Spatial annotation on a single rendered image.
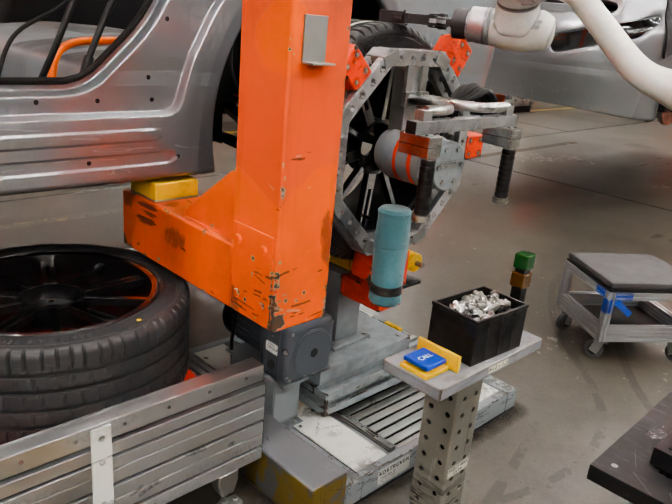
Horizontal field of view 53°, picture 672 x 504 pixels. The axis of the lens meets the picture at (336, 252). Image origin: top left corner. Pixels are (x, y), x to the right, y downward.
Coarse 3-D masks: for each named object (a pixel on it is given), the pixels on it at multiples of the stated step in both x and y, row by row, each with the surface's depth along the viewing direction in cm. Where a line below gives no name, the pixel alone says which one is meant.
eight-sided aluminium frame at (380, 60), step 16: (384, 48) 165; (400, 48) 172; (368, 64) 166; (384, 64) 164; (400, 64) 168; (416, 64) 172; (432, 64) 176; (448, 64) 180; (368, 80) 161; (432, 80) 186; (448, 80) 183; (352, 96) 160; (368, 96) 163; (448, 96) 192; (352, 112) 161; (464, 112) 192; (464, 144) 197; (336, 192) 166; (432, 192) 201; (448, 192) 200; (336, 208) 167; (432, 208) 196; (336, 224) 175; (352, 224) 173; (416, 224) 196; (352, 240) 178; (368, 240) 179; (416, 240) 195
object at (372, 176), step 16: (384, 80) 183; (384, 96) 183; (368, 112) 180; (384, 112) 184; (352, 128) 178; (368, 128) 182; (384, 128) 191; (352, 144) 183; (352, 160) 181; (368, 160) 192; (352, 176) 184; (368, 176) 188; (384, 176) 193; (352, 192) 216; (368, 192) 191; (384, 192) 198; (400, 192) 207; (352, 208) 208; (368, 208) 192; (368, 224) 197
